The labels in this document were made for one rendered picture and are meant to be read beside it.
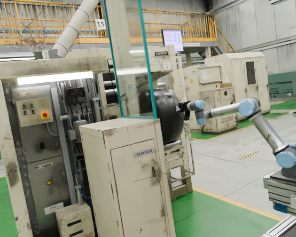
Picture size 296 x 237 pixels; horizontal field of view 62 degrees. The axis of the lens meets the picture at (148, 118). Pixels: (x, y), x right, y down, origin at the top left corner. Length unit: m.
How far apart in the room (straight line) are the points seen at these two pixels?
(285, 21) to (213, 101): 8.29
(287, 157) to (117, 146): 1.09
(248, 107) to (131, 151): 0.86
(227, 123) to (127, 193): 5.91
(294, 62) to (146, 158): 12.83
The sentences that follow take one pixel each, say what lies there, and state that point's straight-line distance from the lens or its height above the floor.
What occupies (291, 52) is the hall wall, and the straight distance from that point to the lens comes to 14.15.
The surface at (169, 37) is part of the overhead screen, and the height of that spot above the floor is 2.67.
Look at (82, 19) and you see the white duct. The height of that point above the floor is 2.20.
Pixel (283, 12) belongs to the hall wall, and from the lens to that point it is 14.50.
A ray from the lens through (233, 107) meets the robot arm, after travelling 2.04.
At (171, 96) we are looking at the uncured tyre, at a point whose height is 1.38.
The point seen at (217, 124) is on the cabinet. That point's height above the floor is 0.28.
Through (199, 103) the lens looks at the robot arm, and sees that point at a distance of 2.01.
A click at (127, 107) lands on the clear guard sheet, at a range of 1.95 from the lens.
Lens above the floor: 1.46
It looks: 6 degrees down
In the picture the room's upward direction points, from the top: 8 degrees counter-clockwise
